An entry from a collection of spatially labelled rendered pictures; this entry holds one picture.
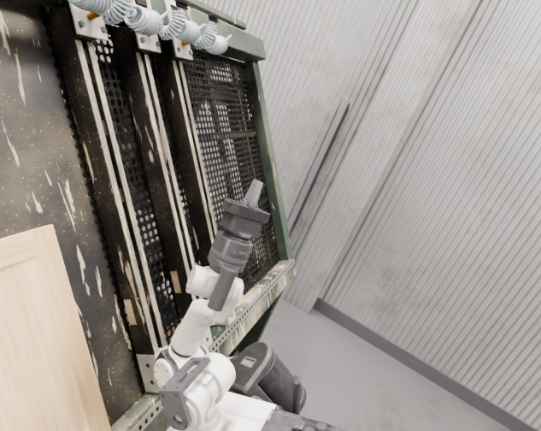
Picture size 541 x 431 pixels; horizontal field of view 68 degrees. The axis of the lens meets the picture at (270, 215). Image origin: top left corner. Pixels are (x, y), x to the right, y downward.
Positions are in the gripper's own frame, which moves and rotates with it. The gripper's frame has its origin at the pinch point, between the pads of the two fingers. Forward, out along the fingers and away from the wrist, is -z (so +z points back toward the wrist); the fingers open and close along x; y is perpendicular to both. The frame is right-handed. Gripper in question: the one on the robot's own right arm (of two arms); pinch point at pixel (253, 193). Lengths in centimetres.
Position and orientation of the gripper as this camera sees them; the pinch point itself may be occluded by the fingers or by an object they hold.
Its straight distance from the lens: 90.0
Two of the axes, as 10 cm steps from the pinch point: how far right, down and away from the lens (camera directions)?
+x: -7.0, -2.2, -6.7
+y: -6.0, -3.2, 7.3
